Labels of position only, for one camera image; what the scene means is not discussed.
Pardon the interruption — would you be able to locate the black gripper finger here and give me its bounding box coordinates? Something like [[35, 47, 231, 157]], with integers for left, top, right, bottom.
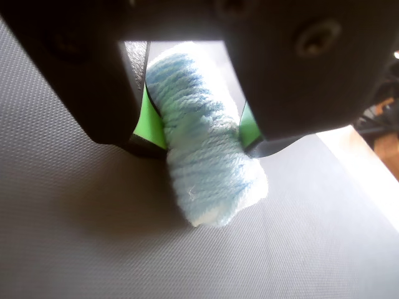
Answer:
[[218, 0, 399, 157], [0, 0, 171, 159]]

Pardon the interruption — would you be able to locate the light blue yarn block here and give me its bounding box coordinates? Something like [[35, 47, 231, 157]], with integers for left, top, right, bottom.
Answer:
[[145, 42, 269, 228]]

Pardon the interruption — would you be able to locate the black textured mat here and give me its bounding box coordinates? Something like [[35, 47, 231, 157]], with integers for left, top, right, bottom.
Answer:
[[0, 15, 399, 299]]

